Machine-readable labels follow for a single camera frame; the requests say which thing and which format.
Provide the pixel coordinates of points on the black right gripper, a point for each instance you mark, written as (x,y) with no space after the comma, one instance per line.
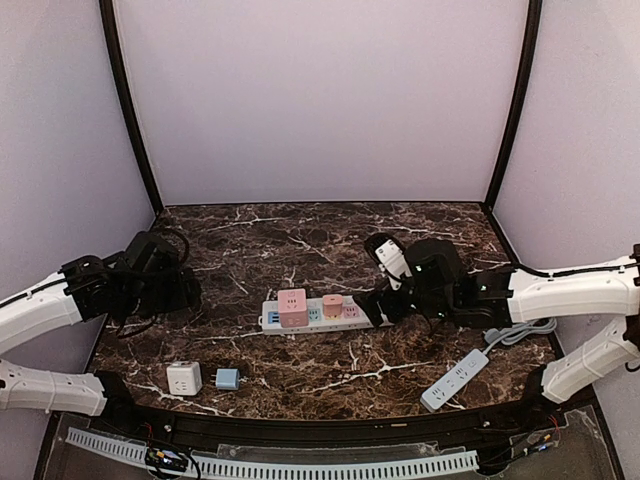
(385,302)

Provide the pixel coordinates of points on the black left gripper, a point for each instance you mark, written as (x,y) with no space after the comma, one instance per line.
(176,288)

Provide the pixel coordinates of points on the white multicolour power strip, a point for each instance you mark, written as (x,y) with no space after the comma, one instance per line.
(352,317)

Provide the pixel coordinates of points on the pink usb charger plug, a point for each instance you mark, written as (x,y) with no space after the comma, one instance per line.
(332,305)

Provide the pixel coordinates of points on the white cube socket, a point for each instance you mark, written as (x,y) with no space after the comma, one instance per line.
(184,378)

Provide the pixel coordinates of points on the pink cube socket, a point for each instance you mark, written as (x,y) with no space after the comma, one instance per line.
(292,308)

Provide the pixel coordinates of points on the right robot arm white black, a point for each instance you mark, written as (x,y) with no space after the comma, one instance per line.
(428,278)

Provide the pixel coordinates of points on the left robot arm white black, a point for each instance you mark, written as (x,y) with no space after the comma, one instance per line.
(81,290)

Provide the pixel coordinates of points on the blue usb charger plug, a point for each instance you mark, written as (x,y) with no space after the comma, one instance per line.
(226,379)

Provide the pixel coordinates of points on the light blue power strip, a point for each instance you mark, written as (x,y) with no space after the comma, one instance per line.
(453,381)

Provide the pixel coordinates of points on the small circuit board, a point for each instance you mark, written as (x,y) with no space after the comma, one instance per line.
(165,459)

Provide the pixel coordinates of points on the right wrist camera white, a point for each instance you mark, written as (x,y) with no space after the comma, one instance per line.
(388,254)

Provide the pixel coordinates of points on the black front rail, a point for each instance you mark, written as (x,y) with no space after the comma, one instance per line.
(488,426)

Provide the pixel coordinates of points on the light blue cable duct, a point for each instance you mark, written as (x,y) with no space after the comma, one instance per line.
(243,462)

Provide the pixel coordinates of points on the left black frame post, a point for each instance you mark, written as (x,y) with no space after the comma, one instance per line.
(125,99)

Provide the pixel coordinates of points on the black frame post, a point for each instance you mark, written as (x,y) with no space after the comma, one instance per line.
(125,99)
(525,64)

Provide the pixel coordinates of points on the right black frame post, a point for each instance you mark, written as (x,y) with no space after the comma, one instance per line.
(525,64)

